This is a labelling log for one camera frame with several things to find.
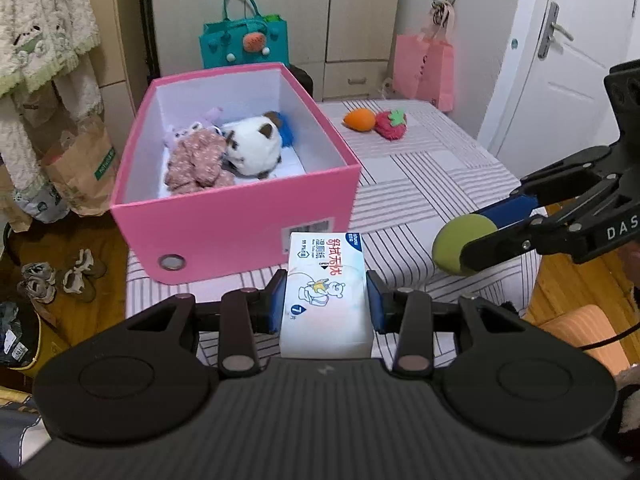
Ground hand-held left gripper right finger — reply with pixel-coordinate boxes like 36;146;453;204
366;270;526;380

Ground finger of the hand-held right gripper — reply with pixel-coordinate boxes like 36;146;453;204
460;184;632;275
482;145;627;232

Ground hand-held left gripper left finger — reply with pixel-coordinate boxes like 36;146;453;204
127;269;288;380

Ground olive green plush ball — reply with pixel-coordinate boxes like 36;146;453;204
432;212;498;277

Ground white tissue pack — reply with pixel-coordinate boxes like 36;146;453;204
279;232;375;360

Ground pink storage box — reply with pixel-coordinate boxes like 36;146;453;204
109;62;362;287

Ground white plush cat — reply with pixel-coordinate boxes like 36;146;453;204
221;111;284;180

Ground pink floral cloth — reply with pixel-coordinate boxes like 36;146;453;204
165;129;236;193

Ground purple plush rabbit keychain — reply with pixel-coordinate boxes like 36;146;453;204
164;106;224;148

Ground white door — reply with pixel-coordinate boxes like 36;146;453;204
477;0;640;181

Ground bed with striped sheet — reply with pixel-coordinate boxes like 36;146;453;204
125;99;543;361

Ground orange stool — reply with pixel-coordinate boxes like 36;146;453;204
537;304;640;376

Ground red plush strawberry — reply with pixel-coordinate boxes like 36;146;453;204
375;109;408;141

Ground pink paper bag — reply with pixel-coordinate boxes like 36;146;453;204
391;25;456;113

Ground blue plush toy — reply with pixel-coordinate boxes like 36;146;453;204
276;111;297;147

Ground orange plush carrot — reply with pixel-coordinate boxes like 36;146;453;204
343;108;377;133

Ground grey beige shoe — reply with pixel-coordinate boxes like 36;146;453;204
17;261;57;303
62;249;107;303

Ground dark fuzzy cloth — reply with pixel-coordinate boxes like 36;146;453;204
602;370;640;456

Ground black suitcase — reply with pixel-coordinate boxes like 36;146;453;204
289;64;314;98

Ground yellow storage bin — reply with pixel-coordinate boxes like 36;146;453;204
0;302;68;373

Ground brown paper bag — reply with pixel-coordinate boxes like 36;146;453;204
40;117;123;216

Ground grey cloth bag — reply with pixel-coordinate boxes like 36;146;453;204
15;182;68;224

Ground cream wardrobe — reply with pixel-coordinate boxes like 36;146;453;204
80;0;403;111

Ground teal felt tote bag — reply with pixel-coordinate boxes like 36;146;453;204
199;0;289;70

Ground grey blue cloth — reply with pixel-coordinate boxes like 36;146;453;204
0;390;51;466

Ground black stand pole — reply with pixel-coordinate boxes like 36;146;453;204
136;0;162;86

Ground cream fluffy hanging coat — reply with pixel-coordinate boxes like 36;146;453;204
0;0;104;226

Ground black cable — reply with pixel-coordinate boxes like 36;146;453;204
575;327;640;352

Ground silver door handle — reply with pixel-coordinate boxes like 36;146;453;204
537;2;575;58

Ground hanging hair ties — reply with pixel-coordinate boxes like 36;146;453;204
431;0;457;28

